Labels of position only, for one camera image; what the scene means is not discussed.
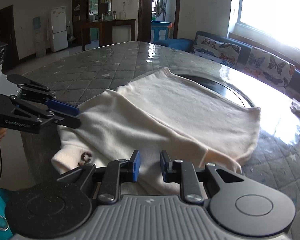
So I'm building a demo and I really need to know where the cream white garment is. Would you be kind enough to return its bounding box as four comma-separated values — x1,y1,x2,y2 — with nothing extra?
51,68,261,195

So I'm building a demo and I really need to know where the white refrigerator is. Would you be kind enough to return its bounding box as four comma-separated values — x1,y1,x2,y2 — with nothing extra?
50,6,68,53

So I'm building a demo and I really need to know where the dark wooden side table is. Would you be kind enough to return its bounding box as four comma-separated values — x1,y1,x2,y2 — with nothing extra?
81,19,136,51

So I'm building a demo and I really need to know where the black round hotplate inset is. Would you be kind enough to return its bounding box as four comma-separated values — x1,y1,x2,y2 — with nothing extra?
179,74,255,108

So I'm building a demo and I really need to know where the grey quilted table cover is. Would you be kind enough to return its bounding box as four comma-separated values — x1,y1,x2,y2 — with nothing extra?
26,42,300,239

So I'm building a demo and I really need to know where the dark wooden cabinet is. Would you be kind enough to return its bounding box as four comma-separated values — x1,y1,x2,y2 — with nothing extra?
71,0,113,44

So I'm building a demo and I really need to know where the blue cabinet in doorway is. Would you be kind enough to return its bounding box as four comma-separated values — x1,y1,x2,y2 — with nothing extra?
151,21,173,43

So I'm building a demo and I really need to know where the left butterfly cushion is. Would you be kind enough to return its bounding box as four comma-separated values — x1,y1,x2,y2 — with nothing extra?
191,35,241,67

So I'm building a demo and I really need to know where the butterfly cushion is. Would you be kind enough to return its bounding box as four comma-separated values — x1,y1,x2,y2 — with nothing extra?
243,47,295,93
191,35,241,67

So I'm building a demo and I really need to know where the right butterfly cushion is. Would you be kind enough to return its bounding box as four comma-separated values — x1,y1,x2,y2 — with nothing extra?
243,47,295,93

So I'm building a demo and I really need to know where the blue sofa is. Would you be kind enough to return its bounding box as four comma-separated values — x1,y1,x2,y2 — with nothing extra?
154,31,300,100

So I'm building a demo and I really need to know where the window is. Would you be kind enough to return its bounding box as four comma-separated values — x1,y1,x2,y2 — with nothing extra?
238,0,300,51

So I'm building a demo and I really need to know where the dark wooden door frame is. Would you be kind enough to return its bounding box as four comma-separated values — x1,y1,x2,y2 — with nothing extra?
138,0,181,42

